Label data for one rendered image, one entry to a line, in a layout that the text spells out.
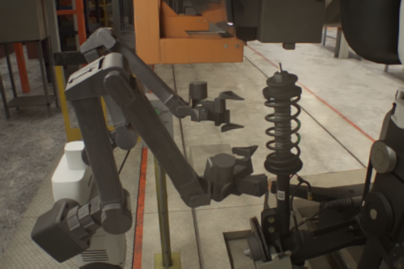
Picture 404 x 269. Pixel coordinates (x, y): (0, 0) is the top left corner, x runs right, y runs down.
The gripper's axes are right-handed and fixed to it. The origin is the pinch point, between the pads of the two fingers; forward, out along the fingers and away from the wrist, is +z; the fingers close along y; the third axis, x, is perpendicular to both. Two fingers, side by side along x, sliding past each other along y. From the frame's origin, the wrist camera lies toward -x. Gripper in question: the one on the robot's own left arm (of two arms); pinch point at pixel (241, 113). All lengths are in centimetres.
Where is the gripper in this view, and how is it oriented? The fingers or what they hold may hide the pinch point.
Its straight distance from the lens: 111.9
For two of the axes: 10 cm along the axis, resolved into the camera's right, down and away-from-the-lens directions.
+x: 5.6, -2.1, 8.0
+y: -0.3, -9.7, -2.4
